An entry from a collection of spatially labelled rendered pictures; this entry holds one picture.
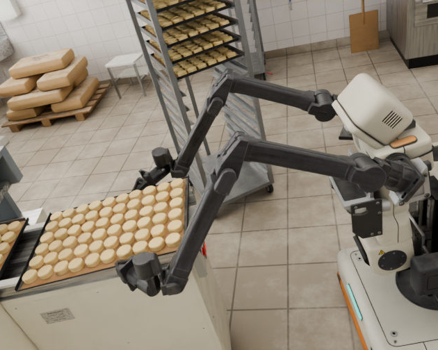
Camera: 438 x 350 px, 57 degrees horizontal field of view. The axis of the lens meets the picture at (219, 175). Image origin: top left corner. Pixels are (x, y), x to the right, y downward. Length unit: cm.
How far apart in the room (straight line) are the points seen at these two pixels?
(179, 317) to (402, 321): 89
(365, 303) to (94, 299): 111
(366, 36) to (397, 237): 372
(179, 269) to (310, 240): 147
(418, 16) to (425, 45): 30
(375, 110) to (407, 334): 95
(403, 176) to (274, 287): 132
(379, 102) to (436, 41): 325
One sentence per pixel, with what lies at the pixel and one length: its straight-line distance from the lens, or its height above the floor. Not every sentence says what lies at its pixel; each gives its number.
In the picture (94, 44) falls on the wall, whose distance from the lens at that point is 580.
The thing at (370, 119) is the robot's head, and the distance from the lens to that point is 124.
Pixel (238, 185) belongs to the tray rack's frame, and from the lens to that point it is 283.
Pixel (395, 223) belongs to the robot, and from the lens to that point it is 153.
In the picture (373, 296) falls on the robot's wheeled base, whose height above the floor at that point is 28.
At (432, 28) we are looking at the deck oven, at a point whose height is 38.
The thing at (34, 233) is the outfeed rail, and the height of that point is 87.
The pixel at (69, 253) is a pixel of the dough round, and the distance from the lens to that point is 151.
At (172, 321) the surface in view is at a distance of 164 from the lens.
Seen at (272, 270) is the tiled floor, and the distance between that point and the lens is 242.
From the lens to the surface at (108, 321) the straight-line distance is 166.
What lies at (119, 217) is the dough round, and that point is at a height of 94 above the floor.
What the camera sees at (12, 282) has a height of 90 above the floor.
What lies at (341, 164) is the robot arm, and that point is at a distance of 112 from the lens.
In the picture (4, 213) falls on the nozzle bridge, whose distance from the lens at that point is 206.
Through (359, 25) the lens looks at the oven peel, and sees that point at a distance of 502.
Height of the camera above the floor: 181
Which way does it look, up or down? 34 degrees down
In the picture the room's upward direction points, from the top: 16 degrees counter-clockwise
